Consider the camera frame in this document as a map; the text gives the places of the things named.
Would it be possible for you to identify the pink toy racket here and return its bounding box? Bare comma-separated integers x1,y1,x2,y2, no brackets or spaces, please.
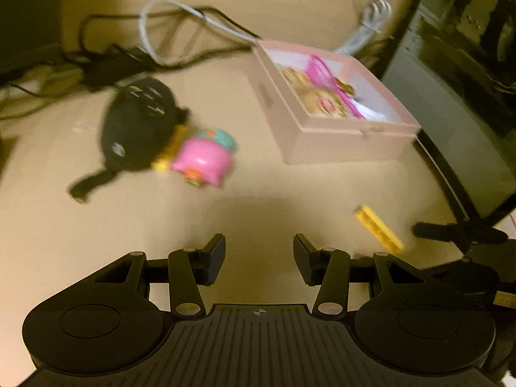
354,205,404,254

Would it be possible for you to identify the black plush toy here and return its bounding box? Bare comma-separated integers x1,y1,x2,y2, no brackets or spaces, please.
67,76,191,203

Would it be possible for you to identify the pink cardboard box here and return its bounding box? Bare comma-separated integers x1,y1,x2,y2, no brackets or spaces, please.
249,39,421,164

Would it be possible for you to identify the yellow packaged mini bread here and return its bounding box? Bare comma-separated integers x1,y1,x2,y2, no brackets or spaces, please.
296,87,350,118

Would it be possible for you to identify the pink plastic basket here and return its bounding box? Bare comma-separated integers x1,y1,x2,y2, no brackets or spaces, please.
305,55,365,119

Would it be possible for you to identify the yellow toy brick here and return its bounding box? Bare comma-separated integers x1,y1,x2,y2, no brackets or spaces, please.
151,124,188,172

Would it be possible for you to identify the pink pig toy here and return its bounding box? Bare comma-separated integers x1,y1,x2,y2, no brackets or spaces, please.
171,128,237,187

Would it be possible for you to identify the black power adapter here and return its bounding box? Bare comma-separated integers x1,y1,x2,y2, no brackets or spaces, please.
81,47,156,92

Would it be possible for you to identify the black keyboard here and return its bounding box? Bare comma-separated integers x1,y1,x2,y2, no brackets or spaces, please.
0,135,18,176

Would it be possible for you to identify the black computer case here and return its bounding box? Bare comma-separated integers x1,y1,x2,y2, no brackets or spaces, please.
382,0,515,220

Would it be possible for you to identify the white power strip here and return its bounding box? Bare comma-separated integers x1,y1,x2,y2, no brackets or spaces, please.
1,65,83,101

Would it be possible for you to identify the black computer monitor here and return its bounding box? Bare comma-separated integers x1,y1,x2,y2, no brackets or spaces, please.
1,0,61,74

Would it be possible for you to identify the white grey cable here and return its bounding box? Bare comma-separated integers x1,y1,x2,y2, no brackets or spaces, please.
138,0,393,67

